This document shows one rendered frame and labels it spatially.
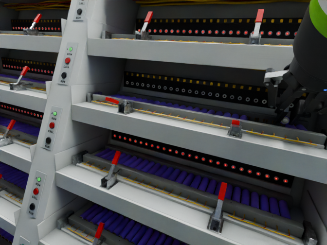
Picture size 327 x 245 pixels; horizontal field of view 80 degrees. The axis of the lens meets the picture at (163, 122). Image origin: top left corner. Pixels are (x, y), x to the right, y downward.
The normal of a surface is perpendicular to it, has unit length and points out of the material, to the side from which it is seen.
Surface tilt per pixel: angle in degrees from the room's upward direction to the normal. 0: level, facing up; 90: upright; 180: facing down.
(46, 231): 90
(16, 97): 110
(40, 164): 90
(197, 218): 19
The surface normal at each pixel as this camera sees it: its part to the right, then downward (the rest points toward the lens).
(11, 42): -0.41, 0.22
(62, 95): -0.36, -0.11
